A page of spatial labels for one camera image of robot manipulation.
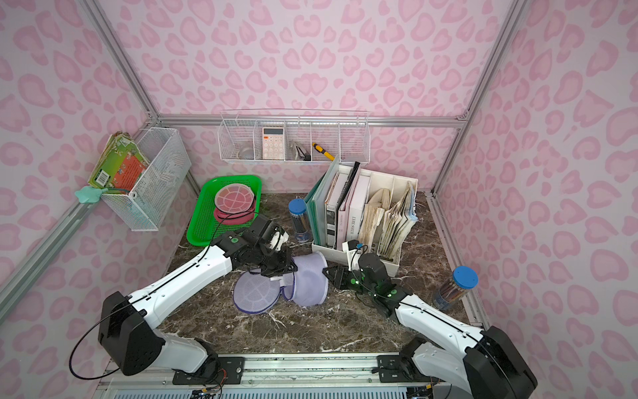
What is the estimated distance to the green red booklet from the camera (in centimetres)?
68

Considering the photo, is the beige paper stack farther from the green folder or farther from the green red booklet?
the green red booklet

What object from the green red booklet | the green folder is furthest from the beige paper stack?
the green red booklet

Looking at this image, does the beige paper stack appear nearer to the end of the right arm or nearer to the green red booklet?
the end of the right arm

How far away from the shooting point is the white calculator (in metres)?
0.96

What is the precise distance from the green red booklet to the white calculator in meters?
0.40

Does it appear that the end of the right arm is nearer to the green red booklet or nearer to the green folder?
the green folder
